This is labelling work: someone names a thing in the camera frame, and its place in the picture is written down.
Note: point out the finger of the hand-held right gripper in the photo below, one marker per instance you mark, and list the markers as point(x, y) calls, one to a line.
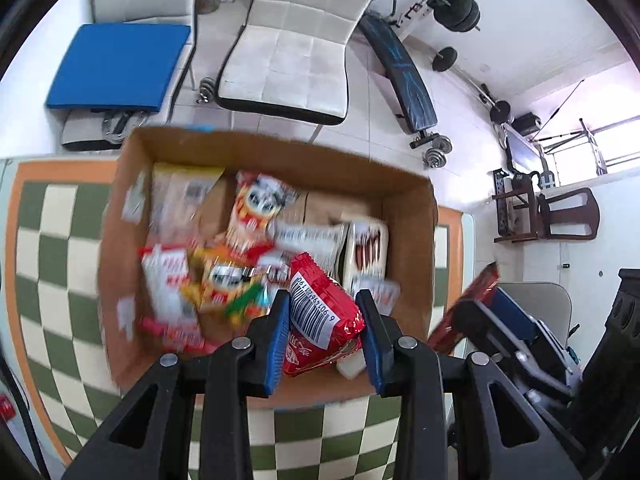
point(515, 307)
point(485, 322)

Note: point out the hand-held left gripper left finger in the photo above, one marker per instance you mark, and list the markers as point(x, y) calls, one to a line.
point(277, 345)

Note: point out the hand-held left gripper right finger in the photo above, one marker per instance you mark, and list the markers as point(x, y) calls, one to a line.
point(372, 350)

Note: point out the dark red snack packet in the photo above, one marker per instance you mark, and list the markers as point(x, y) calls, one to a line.
point(472, 285)

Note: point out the bright red snack packet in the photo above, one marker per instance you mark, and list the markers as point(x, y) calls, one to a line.
point(320, 310)

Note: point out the brown cardboard box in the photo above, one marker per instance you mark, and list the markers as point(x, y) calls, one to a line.
point(410, 240)

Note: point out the plain white snack packet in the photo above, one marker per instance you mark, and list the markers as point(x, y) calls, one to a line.
point(350, 365)

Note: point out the grey chair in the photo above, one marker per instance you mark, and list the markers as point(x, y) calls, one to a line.
point(550, 305)

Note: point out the black speaker cabinet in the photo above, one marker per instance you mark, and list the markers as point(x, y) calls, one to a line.
point(615, 350)

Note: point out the yellow panda snack packet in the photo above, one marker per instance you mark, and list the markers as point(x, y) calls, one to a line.
point(225, 280)

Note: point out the white packet brown sticks print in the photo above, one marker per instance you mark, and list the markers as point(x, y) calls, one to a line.
point(367, 250)

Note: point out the dark wooden chair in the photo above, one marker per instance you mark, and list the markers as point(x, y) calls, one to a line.
point(565, 210)

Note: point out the white red striped snack packet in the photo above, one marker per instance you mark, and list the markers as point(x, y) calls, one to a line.
point(165, 285)

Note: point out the red white panda snack packet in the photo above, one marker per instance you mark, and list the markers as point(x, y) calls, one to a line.
point(257, 205)

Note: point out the small black box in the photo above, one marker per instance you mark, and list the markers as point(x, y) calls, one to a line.
point(526, 123)

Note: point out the green checkered table mat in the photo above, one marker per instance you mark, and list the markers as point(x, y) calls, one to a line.
point(50, 260)

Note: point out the black sit-up bench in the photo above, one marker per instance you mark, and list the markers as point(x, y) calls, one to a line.
point(405, 80)

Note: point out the long barbell with plates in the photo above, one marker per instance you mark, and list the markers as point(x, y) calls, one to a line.
point(444, 59)

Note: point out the black weight plates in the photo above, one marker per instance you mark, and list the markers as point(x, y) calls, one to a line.
point(460, 10)

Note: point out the blue seat cushion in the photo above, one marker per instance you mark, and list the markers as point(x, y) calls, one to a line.
point(117, 65)

